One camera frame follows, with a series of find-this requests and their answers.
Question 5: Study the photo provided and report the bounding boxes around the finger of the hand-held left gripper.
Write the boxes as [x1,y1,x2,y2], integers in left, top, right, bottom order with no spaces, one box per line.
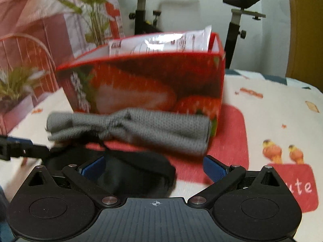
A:
[0,136,51,161]

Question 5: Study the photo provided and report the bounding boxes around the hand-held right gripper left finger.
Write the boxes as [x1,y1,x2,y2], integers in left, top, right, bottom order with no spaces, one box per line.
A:
[26,156,120,208]

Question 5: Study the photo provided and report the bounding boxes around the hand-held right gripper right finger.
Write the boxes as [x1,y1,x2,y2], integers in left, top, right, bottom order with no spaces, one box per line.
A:
[188,155,291,208]

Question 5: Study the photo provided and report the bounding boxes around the black cloth band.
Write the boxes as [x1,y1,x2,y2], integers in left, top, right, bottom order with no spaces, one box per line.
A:
[44,141,177,198]

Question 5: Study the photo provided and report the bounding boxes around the grey knitted cloth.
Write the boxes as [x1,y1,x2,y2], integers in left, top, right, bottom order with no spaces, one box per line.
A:
[45,107,213,157]

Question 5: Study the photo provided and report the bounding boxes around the red strawberry print box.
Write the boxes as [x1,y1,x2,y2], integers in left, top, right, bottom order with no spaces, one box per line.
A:
[56,32,226,145]

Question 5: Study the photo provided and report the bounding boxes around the white plastic packet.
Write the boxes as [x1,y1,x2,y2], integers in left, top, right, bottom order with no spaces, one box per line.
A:
[108,25,212,56]

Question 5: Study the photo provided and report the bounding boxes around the person's blue jeans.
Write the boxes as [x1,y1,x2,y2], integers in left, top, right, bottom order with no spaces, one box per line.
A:
[0,185,12,242]

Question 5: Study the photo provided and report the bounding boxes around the printed blanket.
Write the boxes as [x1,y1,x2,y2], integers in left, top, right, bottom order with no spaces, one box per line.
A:
[7,68,323,242]

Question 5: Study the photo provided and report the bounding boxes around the wooden board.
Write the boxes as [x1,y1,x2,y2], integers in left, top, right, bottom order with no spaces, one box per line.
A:
[285,0,323,92]

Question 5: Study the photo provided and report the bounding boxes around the plant print wall poster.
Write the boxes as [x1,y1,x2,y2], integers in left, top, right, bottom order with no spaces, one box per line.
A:
[0,0,127,135]

